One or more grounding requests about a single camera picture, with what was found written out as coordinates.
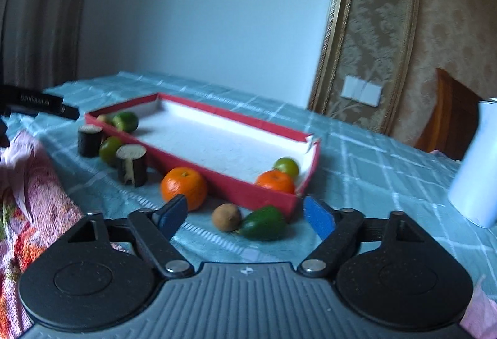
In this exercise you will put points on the white wall switch panel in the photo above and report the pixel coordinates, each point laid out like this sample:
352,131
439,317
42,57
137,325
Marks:
360,91

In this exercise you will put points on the green round fruit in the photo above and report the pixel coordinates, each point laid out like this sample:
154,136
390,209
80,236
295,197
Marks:
288,166

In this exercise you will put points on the green cucumber piece in tray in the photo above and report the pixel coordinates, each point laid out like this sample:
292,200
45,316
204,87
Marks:
125,121

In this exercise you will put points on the teal plaid tablecloth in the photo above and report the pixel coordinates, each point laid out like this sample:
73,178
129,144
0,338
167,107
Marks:
356,168

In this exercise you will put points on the pink floral towel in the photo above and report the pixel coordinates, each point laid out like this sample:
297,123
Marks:
36,210

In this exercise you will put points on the green avocado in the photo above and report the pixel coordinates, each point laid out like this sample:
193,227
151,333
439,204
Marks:
265,224

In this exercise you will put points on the red tray white inside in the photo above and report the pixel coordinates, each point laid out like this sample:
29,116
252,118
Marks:
229,149

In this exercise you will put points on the black eggplant piece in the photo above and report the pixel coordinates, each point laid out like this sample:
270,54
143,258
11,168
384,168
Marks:
89,137
131,163

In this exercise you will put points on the black eggplant piece right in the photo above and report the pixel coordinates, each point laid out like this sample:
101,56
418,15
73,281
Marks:
131,163

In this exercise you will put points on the person's left hand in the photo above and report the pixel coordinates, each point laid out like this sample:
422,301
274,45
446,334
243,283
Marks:
4,141

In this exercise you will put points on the orange mandarin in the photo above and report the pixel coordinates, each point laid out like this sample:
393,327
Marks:
185,181
277,181

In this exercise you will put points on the white electric kettle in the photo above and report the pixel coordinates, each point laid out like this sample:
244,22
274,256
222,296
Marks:
473,189

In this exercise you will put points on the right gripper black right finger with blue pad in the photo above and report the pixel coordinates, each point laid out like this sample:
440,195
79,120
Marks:
384,275

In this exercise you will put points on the orange mandarin in tray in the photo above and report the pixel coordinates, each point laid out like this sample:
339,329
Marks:
277,181

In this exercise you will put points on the patterned brown curtain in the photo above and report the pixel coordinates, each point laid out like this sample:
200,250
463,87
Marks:
39,41

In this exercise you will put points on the green lime between eggplants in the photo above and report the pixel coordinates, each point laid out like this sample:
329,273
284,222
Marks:
108,149

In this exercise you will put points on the wooden chair back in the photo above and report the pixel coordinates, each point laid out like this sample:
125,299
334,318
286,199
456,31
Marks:
454,119

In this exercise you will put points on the black eggplant piece left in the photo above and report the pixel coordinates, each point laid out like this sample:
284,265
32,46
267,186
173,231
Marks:
89,137

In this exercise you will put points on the brown kiwi fruit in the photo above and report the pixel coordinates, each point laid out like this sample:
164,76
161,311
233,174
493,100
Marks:
226,217

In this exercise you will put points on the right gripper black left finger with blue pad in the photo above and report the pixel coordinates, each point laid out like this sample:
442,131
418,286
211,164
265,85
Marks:
102,272

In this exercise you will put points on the small brown longan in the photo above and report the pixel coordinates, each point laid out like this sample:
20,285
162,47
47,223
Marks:
105,118

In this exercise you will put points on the pink cloth right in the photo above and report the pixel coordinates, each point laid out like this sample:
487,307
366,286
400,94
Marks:
479,319

